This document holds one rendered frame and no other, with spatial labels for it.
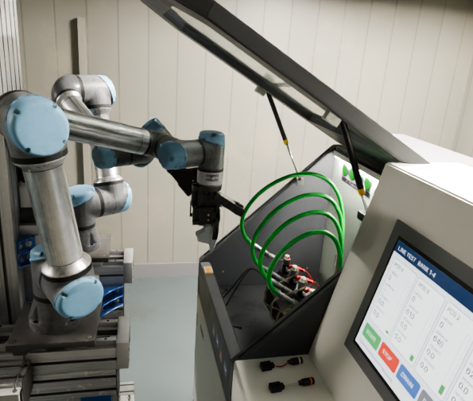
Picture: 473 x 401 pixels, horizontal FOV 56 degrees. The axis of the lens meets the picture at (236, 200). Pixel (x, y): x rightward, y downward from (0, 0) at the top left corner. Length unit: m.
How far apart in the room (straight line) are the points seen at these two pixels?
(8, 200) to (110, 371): 0.56
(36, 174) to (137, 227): 2.58
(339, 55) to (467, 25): 1.05
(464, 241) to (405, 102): 3.01
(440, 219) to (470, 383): 0.32
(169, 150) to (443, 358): 0.77
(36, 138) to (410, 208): 0.82
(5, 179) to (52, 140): 0.42
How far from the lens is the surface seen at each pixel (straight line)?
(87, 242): 1.77
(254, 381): 1.26
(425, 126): 4.05
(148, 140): 1.28
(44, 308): 1.33
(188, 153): 1.20
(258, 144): 3.49
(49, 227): 1.09
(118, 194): 1.79
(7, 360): 1.43
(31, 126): 0.99
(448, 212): 1.00
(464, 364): 0.93
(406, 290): 1.05
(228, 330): 1.48
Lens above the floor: 1.80
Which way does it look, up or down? 19 degrees down
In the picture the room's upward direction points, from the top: 4 degrees clockwise
